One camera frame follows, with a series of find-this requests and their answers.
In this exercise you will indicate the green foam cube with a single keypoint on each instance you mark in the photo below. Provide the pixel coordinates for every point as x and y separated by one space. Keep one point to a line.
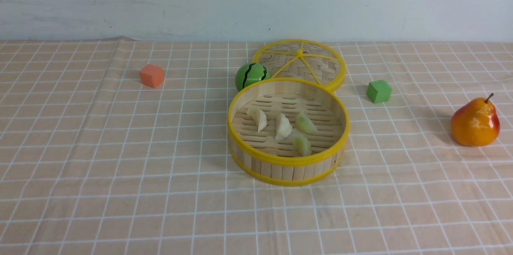
378 91

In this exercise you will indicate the bamboo steamer tray yellow rim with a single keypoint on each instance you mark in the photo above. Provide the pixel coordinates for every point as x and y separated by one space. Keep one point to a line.
278 162

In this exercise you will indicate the bamboo steamer lid yellow rim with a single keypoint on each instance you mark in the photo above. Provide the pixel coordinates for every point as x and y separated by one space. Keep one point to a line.
303 59

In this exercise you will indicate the checkered beige tablecloth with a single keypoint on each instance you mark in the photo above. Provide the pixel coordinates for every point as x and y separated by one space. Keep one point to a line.
95 163

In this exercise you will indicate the white dumpling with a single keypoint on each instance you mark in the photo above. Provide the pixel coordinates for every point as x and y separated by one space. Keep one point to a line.
258 116
283 127

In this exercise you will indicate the orange yellow toy pear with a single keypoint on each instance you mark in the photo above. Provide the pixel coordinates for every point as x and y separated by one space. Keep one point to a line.
476 124

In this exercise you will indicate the green toy watermelon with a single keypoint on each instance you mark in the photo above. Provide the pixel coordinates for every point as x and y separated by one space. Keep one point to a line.
249 74

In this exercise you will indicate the orange foam cube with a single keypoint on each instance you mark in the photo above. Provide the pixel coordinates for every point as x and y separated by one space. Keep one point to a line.
151 76

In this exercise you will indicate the pale green dumpling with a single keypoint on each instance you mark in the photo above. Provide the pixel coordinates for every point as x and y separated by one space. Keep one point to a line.
301 143
304 124

